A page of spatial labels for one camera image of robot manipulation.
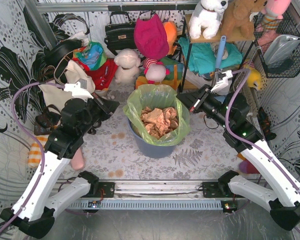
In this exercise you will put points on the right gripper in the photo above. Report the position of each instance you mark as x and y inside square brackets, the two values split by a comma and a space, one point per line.
[194, 100]

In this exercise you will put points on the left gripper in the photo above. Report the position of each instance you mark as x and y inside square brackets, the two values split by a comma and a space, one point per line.
[103, 106]

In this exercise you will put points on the green trash bag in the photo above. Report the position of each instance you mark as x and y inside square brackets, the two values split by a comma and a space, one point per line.
[157, 96]

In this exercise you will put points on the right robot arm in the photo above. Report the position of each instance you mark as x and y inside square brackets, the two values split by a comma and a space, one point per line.
[262, 160]

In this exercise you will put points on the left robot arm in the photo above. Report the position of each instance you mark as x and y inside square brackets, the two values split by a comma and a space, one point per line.
[35, 212]

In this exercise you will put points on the blue trash bin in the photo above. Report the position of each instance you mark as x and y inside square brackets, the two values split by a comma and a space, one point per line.
[149, 150]

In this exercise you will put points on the magenta hanging bag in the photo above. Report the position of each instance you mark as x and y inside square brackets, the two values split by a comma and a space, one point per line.
[150, 38]

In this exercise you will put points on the red cloth in basket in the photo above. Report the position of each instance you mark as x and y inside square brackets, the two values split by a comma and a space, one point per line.
[103, 76]

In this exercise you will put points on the crumpled brown paper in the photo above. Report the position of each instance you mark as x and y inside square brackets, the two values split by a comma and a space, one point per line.
[159, 122]

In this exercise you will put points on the teal folded cloth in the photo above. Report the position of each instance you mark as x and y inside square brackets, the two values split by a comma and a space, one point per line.
[202, 59]

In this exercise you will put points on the white fluffy plush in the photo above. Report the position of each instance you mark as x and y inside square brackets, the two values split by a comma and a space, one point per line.
[128, 63]

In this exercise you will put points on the colourful printed cloth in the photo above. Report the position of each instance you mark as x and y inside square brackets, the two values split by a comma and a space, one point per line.
[90, 57]

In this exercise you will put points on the pink glasses case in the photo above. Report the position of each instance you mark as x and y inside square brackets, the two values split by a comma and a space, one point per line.
[77, 162]

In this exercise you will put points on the yellow duck plush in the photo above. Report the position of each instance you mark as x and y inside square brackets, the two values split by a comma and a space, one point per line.
[254, 79]

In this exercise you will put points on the blue broom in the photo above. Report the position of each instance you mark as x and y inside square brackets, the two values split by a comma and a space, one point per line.
[220, 53]

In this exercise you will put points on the black handbag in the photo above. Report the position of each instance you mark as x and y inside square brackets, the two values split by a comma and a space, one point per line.
[120, 36]

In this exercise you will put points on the orange plush toy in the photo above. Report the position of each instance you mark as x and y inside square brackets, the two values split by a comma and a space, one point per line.
[171, 33]

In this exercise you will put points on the black round hat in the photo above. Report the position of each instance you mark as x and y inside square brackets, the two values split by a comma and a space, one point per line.
[53, 57]

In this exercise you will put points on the white dog plush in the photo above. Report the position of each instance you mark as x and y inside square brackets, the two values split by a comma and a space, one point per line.
[206, 18]

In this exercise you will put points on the purple orange sock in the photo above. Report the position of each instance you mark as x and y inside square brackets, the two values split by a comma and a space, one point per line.
[245, 166]

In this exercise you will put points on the orange checked cloth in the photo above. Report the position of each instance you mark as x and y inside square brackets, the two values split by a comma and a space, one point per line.
[34, 155]

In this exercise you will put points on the brown teddy bear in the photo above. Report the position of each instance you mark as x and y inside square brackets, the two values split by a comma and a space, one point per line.
[239, 14]

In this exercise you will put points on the silver foil pouch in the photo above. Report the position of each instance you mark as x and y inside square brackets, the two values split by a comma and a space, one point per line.
[281, 48]

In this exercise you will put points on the pink plush toy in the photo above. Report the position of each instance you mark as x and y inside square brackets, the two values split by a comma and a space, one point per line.
[274, 10]

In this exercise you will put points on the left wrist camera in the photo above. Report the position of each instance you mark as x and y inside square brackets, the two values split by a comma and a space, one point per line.
[78, 89]

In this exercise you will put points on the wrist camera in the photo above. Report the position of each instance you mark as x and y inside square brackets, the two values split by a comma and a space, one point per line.
[221, 81]
[78, 89]

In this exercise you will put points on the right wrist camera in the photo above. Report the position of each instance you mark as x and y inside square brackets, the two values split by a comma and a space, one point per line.
[221, 81]

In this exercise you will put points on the dark brown strap bag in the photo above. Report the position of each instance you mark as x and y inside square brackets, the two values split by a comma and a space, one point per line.
[48, 121]

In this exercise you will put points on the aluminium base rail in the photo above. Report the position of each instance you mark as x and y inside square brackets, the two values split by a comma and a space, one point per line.
[155, 194]

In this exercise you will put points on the black wire basket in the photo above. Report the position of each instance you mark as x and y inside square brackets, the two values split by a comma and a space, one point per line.
[265, 35]

